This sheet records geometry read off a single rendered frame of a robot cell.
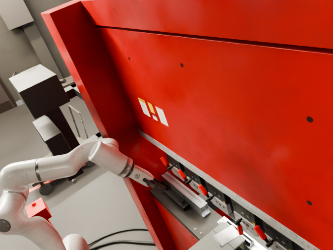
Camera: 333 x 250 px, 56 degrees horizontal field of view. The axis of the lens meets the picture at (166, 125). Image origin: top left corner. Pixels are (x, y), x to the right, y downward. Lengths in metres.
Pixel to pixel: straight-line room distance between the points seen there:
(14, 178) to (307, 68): 1.04
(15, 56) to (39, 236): 7.55
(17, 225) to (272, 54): 1.08
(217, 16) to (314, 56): 0.30
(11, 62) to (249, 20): 8.21
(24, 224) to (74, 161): 0.32
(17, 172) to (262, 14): 0.98
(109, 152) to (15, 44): 7.66
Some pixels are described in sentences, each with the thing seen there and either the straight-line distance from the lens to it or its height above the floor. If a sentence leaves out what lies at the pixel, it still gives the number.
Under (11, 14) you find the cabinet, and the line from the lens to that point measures 8.29.
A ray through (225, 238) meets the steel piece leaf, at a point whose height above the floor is 1.00.
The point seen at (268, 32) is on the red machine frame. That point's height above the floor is 2.19.
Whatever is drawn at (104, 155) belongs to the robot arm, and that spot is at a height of 1.85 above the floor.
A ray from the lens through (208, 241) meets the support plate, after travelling 1.87.
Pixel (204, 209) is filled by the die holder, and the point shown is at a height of 0.93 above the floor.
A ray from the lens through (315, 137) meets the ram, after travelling 0.92.
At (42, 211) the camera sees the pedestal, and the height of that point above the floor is 0.79.
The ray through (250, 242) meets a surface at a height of 1.00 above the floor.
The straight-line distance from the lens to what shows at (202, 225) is 2.12.
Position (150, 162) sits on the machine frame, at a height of 1.09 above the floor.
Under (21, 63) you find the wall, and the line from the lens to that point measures 8.83.
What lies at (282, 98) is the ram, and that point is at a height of 1.99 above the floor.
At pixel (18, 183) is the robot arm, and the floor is 1.86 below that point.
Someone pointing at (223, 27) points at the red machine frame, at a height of 2.19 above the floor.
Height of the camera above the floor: 2.45
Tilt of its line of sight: 29 degrees down
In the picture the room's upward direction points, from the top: 20 degrees counter-clockwise
